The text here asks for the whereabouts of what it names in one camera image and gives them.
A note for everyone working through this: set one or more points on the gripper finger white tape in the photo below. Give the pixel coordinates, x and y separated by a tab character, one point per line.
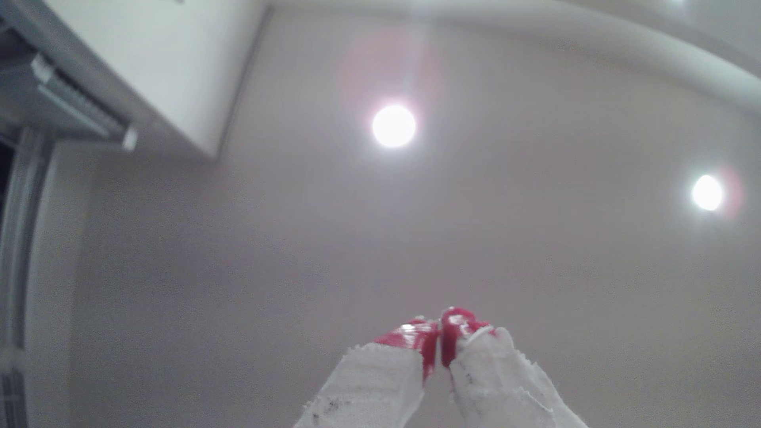
499	386
368	386

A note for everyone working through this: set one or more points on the white wall air conditioner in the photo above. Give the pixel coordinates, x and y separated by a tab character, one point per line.
148	53

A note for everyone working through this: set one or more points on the round ceiling light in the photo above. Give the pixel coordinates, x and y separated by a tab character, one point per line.
393	126
707	192

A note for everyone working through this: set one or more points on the grey window frame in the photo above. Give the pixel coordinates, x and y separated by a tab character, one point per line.
24	267

